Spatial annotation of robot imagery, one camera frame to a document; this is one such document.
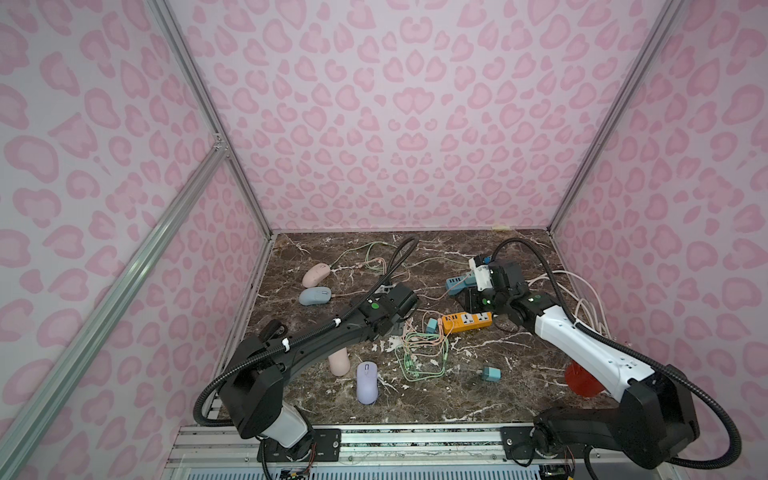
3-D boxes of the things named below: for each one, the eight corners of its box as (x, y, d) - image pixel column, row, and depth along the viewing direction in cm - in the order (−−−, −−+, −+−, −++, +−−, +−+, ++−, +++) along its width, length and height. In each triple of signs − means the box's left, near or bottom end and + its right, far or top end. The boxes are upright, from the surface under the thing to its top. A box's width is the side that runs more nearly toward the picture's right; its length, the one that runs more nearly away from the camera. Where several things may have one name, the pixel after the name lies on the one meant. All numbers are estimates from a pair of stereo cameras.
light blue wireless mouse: (300, 305, 101) (297, 299, 98) (303, 292, 105) (300, 286, 102) (330, 305, 101) (328, 299, 98) (332, 292, 105) (330, 286, 102)
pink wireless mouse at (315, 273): (299, 282, 108) (297, 277, 105) (322, 264, 113) (321, 259, 110) (308, 289, 105) (306, 284, 103) (331, 271, 111) (330, 266, 108)
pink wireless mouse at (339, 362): (333, 379, 86) (331, 376, 84) (328, 357, 90) (327, 353, 88) (353, 372, 87) (351, 369, 85) (347, 350, 91) (346, 347, 89)
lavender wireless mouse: (354, 404, 81) (353, 401, 79) (358, 363, 88) (357, 360, 86) (378, 404, 81) (377, 401, 79) (379, 363, 88) (379, 360, 86)
